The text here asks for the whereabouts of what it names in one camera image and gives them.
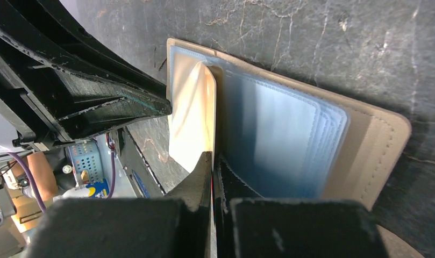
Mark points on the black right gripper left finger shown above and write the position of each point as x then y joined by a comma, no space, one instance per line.
175,225

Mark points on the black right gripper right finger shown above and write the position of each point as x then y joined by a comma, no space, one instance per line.
248,225

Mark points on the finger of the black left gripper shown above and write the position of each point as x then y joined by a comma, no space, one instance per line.
60,85
53,20

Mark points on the beige leather card holder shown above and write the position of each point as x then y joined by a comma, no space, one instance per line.
280,138

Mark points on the person forearm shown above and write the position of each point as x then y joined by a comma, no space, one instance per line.
43,175

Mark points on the blue perforated basket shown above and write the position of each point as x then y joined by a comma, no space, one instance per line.
86,162

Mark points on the white plastic bottle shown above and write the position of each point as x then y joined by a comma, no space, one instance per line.
97,189

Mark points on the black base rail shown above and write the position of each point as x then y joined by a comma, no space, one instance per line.
142,149

